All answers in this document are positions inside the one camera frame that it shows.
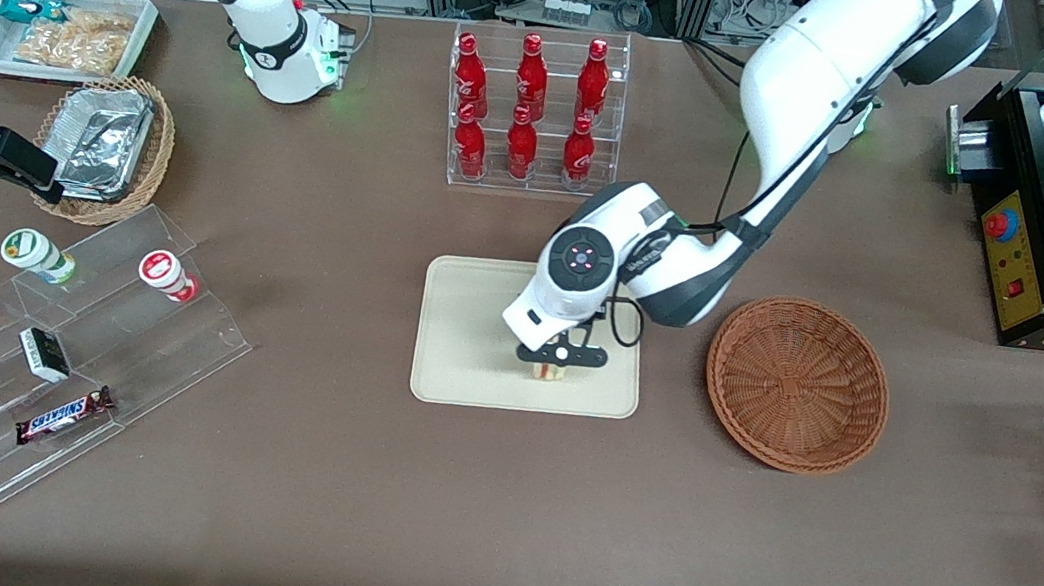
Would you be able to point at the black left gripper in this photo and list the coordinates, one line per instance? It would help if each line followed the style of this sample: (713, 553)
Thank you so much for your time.
(599, 315)

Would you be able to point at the triangle sandwich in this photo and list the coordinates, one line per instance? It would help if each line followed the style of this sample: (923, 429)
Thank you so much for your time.
(547, 371)

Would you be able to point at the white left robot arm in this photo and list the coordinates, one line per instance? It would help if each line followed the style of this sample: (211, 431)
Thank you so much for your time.
(812, 79)

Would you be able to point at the beige rectangular tray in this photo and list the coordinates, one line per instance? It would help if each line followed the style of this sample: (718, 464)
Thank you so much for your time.
(471, 337)

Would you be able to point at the small light wicker basket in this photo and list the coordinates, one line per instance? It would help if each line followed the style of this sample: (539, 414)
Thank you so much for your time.
(150, 168)

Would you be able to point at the round brown wicker basket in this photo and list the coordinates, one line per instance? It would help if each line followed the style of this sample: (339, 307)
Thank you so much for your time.
(797, 385)

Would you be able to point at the green lid yogurt cup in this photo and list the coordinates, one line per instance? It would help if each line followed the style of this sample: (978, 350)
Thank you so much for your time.
(33, 254)

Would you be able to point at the stack of foil trays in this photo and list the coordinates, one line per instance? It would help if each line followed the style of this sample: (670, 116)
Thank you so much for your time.
(103, 142)

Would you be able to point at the clear bag of crackers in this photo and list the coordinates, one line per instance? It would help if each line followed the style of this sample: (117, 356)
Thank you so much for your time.
(81, 38)

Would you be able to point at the teal snack packet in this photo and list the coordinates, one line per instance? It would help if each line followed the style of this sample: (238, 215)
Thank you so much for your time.
(30, 8)

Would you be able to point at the clear acrylic bottle rack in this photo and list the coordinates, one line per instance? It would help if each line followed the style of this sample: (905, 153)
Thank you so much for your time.
(527, 178)

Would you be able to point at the small black white box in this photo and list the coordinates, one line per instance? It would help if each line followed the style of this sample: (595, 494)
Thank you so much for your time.
(45, 354)

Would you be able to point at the red cola bottle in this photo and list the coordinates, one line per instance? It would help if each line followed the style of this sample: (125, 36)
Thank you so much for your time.
(579, 154)
(469, 72)
(469, 143)
(521, 147)
(593, 81)
(531, 75)

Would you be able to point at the red lid yogurt cup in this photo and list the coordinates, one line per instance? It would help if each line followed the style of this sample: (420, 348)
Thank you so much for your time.
(166, 274)

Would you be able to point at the clear acrylic stepped display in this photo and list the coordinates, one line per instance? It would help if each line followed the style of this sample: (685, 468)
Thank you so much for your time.
(151, 355)

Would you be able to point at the Snickers chocolate bar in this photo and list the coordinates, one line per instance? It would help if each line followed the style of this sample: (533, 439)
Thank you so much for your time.
(62, 415)

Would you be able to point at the white power strip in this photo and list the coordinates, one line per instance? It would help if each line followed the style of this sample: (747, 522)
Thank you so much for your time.
(564, 8)

